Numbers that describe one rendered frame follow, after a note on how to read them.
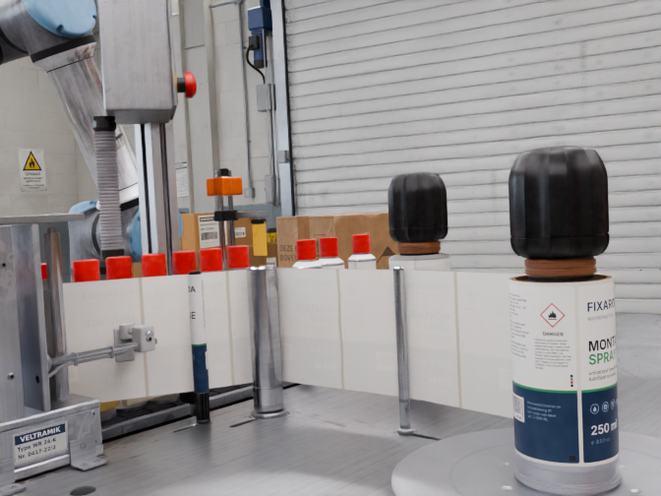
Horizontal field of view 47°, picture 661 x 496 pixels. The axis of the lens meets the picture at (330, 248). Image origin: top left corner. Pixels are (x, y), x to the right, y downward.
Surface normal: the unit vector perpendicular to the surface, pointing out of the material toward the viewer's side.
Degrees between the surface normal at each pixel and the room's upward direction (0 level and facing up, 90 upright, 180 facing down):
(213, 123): 90
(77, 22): 80
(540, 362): 90
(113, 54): 90
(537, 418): 90
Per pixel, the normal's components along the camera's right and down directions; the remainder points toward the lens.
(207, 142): -0.51, 0.07
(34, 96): 0.86, -0.01
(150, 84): 0.24, 0.04
